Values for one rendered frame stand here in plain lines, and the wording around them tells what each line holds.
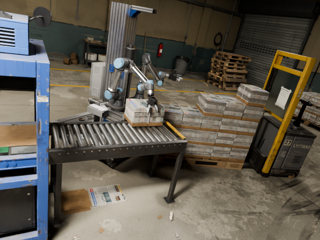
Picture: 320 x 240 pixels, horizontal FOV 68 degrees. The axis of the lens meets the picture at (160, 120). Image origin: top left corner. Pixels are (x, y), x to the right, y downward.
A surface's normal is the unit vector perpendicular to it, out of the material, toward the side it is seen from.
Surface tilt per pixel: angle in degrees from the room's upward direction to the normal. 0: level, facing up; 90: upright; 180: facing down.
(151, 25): 90
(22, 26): 90
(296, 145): 90
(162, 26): 90
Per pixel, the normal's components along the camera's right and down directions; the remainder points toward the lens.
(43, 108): 0.44, 0.41
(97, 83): -0.51, 0.23
